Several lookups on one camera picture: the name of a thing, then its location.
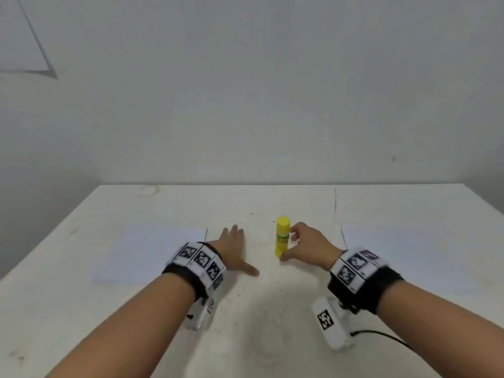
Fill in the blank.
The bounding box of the person's left hand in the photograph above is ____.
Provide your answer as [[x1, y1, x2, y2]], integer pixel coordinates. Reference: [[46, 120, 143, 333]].
[[208, 225, 260, 278]]

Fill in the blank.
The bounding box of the person's right hand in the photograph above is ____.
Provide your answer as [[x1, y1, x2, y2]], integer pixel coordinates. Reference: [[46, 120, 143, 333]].
[[279, 223, 346, 271]]

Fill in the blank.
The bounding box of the yellow glue stick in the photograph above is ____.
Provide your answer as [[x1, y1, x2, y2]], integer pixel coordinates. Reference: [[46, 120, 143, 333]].
[[275, 216, 291, 260]]

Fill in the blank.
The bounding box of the stack of white paper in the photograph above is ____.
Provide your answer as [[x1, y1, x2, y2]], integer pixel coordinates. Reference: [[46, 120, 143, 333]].
[[340, 224, 491, 298], [89, 225, 208, 287]]

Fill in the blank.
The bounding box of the person's left forearm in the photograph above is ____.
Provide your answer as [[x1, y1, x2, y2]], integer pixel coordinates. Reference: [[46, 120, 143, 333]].
[[47, 271, 200, 378]]

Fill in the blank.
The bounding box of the person's right forearm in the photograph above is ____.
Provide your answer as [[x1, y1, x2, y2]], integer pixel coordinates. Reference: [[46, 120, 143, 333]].
[[376, 281, 504, 378]]

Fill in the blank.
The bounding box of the black marker wristband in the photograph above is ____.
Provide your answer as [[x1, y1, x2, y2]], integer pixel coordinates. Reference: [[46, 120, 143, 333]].
[[162, 242, 228, 301], [328, 247, 405, 315]]

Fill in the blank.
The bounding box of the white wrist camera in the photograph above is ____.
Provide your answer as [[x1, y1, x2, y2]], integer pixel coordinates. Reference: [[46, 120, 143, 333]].
[[185, 293, 218, 332], [312, 295, 356, 351]]

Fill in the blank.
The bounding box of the black cable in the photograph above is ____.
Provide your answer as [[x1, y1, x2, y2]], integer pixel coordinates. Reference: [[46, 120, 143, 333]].
[[350, 329, 420, 353]]

